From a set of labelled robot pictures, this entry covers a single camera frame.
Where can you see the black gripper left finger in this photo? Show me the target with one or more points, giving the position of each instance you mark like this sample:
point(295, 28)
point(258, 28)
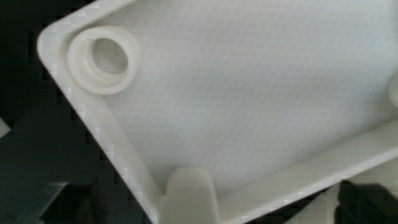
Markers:
point(71, 204)

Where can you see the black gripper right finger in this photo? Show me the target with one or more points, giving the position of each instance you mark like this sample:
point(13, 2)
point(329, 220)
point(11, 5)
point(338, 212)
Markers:
point(366, 204)

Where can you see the white desk leg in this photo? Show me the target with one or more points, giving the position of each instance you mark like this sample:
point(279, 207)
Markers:
point(188, 202)

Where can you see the white desk top panel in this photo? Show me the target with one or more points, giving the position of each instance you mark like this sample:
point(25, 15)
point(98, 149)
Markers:
point(236, 84)

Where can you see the white desk leg angled left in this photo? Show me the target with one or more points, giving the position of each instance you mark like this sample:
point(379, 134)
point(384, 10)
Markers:
point(4, 128)

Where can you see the white U-shaped obstacle fence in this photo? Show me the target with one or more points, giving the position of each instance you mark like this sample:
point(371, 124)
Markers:
point(316, 213)

